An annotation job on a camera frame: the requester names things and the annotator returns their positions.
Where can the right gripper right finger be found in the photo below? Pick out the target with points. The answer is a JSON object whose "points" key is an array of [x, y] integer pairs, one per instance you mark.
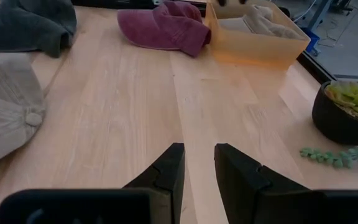
{"points": [[250, 199]]}

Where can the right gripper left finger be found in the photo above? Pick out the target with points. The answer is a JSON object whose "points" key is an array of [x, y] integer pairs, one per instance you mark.
{"points": [[160, 199]]}

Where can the beige baseball cap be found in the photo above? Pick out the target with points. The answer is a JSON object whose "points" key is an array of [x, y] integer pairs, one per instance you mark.
{"points": [[5, 109], [259, 25]]}

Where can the maroon baseball cap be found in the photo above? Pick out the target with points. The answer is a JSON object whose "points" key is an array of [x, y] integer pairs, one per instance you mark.
{"points": [[166, 28]]}

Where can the dark grey baseball cap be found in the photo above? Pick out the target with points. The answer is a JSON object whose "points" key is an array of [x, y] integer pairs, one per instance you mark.
{"points": [[20, 28]]}

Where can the orange plastic bin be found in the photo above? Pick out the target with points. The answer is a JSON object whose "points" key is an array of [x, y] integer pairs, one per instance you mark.
{"points": [[253, 49]]}

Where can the grey metal stand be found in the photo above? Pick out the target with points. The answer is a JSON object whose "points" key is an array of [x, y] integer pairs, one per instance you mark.
{"points": [[320, 14]]}

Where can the potted succulents in black pot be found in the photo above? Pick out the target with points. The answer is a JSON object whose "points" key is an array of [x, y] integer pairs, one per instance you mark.
{"points": [[337, 121]]}

